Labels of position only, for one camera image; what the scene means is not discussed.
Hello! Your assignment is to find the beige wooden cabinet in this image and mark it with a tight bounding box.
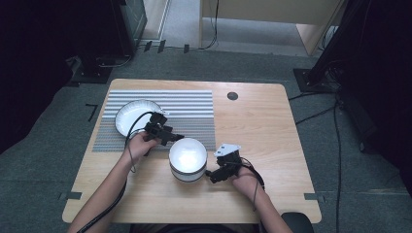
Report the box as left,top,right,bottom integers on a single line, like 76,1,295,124
198,0,345,56

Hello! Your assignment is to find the person's left hand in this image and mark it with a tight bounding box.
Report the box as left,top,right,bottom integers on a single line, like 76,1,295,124
125,131,162,164

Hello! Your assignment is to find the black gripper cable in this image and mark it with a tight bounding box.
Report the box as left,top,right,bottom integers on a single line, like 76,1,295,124
240,156,266,213
76,111,156,233

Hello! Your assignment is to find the black hanging cable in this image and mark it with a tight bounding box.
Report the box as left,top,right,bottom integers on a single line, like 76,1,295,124
197,0,221,51

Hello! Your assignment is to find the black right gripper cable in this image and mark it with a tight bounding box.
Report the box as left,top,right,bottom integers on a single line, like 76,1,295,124
240,156,266,213

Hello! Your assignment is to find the white plate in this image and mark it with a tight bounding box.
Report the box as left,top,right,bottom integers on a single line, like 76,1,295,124
114,99,165,138

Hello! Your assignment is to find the grey tape piece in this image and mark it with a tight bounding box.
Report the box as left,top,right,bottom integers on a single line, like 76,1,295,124
58,191,84,201
303,192,326,204

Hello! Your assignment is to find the short black floor cable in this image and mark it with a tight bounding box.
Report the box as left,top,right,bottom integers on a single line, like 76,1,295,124
287,90,341,126

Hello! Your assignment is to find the black slanted stand with base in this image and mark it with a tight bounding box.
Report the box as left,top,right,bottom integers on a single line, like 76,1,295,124
292,0,361,94

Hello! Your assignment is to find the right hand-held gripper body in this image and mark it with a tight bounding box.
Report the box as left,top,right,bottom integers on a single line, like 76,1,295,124
213,143,245,183

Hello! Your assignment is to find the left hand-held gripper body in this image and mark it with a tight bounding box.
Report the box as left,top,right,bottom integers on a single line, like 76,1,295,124
143,111,173,147

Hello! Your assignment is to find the black stand with base plate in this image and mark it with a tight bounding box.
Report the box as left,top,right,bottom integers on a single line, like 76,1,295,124
70,32,115,85

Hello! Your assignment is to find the grey striped placemat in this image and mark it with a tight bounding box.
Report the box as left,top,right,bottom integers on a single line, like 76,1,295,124
91,89,218,153

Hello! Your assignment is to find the black curtain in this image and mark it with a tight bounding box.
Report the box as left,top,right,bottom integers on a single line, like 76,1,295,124
0,0,113,155
336,0,412,195

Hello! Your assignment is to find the long black floor cable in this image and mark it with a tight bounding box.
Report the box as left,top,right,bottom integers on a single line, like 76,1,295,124
332,96,343,233

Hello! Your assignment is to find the white bowl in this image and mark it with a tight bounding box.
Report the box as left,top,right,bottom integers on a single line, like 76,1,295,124
167,137,209,183

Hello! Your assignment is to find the person's right hand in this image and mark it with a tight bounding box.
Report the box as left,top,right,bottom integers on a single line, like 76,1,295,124
230,166,260,196

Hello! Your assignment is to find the black tape corner mark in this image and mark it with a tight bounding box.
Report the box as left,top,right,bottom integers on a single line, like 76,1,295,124
85,103,99,123

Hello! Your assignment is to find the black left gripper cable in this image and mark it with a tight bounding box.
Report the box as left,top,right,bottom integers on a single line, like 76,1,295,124
76,111,156,233

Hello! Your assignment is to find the dark cabinet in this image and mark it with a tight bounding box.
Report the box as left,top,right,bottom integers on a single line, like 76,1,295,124
110,0,149,56

